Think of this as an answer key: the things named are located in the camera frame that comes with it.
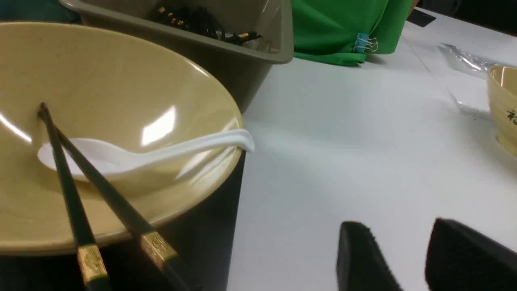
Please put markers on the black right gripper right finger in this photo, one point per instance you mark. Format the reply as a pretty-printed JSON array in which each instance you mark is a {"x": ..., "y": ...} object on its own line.
[{"x": 459, "y": 258}]

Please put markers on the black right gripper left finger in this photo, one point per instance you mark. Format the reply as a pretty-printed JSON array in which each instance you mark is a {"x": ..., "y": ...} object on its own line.
[{"x": 360, "y": 264}]

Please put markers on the black chopstick gold band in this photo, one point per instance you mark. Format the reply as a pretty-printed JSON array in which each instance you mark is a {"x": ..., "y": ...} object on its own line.
[
  {"x": 152, "y": 244},
  {"x": 88, "y": 255}
]

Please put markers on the white ceramic soup spoon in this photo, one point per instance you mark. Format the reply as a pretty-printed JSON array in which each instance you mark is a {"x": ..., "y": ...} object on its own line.
[{"x": 115, "y": 163}]

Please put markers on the tan noodle bowl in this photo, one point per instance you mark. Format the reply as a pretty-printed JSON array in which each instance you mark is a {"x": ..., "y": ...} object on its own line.
[{"x": 98, "y": 84}]

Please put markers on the tan printed bowl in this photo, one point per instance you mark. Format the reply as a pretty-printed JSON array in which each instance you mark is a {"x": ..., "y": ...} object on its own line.
[{"x": 502, "y": 95}]

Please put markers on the black serving tray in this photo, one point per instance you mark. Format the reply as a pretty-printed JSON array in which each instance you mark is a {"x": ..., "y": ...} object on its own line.
[{"x": 203, "y": 237}]

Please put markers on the clear plastic wrapper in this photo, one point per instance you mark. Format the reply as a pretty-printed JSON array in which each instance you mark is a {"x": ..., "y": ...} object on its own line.
[{"x": 465, "y": 79}]

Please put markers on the blue binder clip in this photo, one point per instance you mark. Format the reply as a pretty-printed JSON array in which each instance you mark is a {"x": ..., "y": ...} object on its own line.
[{"x": 365, "y": 43}]

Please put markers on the brown plastic chopstick bin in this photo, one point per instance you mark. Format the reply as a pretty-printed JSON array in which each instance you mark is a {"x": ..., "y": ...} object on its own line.
[{"x": 241, "y": 69}]

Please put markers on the green backdrop cloth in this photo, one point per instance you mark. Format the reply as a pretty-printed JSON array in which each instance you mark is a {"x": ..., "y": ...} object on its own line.
[{"x": 325, "y": 30}]

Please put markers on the pile of black chopsticks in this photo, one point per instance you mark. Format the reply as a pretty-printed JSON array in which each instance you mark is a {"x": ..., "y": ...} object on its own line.
[{"x": 198, "y": 21}]

